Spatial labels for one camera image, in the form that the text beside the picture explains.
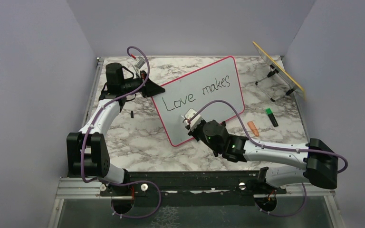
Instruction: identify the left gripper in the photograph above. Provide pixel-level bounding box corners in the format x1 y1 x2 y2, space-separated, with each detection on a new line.
121 70 165 98

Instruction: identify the pink-framed whiteboard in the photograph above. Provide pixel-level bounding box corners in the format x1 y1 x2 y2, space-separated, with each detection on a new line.
152 56 245 147

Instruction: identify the orange marker cap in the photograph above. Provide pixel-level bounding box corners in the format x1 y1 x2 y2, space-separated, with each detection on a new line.
247 121 259 137

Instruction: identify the green black highlighter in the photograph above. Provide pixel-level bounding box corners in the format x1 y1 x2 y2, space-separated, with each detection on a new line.
266 108 279 127

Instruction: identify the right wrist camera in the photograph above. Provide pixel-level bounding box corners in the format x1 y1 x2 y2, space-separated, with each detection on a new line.
182 108 203 131

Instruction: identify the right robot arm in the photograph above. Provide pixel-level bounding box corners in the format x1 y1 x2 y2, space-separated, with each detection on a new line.
185 120 338 193

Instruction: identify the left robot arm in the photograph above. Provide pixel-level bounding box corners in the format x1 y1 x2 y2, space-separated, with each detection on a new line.
67 60 165 195

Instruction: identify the yellow-edged board on stand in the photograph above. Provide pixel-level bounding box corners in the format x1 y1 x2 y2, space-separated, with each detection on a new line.
252 41 306 102

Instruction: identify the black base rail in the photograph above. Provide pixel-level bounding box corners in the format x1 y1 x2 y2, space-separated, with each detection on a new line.
100 171 286 207

